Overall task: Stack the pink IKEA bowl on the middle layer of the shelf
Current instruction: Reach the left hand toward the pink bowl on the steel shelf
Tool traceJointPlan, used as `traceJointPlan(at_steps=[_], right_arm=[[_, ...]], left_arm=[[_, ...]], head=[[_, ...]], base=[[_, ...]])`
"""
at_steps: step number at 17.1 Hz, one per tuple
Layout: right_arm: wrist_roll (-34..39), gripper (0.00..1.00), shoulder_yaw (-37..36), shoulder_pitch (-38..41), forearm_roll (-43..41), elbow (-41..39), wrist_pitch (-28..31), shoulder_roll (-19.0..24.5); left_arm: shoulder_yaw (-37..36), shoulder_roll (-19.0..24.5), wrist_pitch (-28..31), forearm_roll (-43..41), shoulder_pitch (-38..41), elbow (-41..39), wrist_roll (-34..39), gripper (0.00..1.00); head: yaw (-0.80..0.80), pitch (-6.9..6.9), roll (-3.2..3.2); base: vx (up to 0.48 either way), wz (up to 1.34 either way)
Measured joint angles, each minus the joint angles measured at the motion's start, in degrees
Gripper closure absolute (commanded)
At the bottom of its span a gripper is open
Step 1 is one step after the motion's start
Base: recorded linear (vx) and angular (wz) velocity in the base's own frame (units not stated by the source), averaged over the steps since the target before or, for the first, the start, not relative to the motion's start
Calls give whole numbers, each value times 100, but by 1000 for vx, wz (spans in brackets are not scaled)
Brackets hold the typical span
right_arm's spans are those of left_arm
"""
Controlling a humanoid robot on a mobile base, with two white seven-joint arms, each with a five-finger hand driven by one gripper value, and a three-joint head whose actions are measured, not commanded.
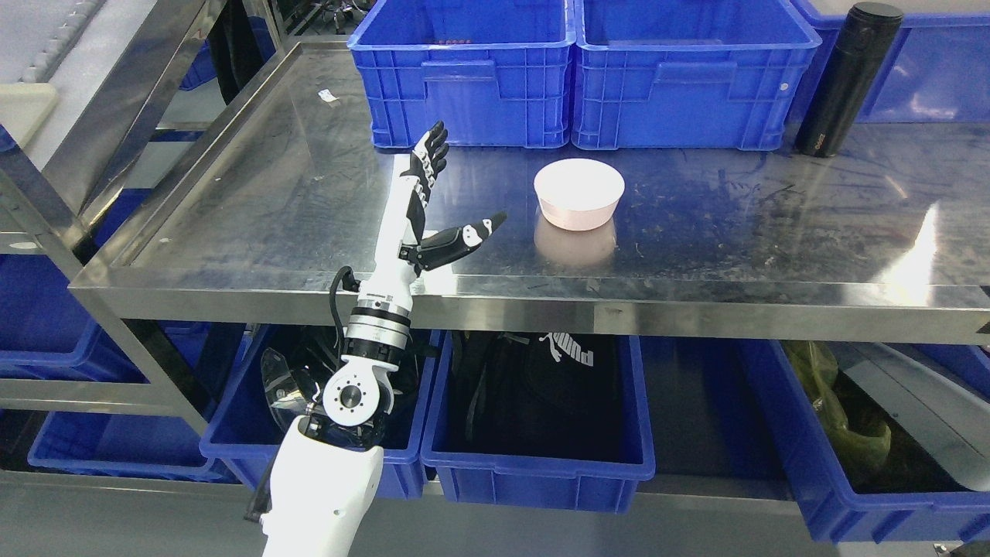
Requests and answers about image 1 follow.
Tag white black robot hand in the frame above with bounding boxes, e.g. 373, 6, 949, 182
360, 121, 508, 300

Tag pink plastic bowl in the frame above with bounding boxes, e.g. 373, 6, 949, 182
533, 158, 626, 231

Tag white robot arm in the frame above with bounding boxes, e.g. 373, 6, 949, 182
259, 292, 411, 556

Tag blue bin under arm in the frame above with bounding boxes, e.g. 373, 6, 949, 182
200, 325, 443, 500

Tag steel shelf rack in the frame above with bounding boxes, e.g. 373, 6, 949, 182
2, 1, 226, 433

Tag blue crate left on table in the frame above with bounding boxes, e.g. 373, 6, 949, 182
347, 1, 576, 149

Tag blue crate on table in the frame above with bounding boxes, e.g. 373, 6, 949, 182
572, 1, 821, 151
347, 1, 576, 149

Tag black puma bag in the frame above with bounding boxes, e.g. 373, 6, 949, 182
448, 331, 623, 461

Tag blue bin with black bag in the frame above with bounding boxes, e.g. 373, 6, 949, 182
420, 333, 657, 514

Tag blue crate right on table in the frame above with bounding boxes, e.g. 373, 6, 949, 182
572, 1, 821, 151

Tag blue bin bottom left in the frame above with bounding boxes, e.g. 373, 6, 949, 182
27, 412, 237, 484

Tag stainless steel table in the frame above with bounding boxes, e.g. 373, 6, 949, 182
100, 41, 988, 345

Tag green yellow bag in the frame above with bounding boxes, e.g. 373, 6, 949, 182
781, 340, 893, 487

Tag black thermos bottle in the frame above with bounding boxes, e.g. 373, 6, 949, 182
794, 2, 905, 158

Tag blue bin right lower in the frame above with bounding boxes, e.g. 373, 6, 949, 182
736, 339, 989, 543

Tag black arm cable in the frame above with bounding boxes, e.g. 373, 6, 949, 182
329, 265, 363, 349

